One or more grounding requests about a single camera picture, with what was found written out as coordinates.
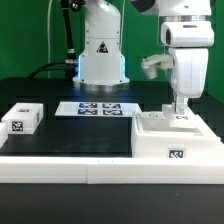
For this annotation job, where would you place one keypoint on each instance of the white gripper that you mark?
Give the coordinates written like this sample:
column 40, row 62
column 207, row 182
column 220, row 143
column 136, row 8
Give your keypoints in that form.
column 187, row 43

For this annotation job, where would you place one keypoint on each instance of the white door panel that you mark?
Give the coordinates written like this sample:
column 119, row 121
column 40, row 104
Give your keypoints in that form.
column 185, row 120
column 154, row 117

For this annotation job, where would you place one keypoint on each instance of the white cabinet body box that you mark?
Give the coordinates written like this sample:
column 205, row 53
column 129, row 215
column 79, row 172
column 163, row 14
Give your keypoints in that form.
column 150, row 140

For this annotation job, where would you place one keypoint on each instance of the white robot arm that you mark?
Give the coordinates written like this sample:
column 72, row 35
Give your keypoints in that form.
column 101, row 64

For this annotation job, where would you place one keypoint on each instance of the white cabinet top block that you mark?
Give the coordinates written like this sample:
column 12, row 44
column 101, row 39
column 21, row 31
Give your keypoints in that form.
column 23, row 118

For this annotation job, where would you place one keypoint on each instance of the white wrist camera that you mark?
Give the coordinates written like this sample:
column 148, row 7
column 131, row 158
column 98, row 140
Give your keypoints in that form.
column 152, row 64

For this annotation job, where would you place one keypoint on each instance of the white marker base plate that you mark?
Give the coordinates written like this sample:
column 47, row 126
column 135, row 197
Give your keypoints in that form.
column 97, row 109

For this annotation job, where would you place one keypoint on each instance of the white U-shaped fence frame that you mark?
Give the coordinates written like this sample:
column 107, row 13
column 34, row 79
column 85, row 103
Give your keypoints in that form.
column 204, row 169

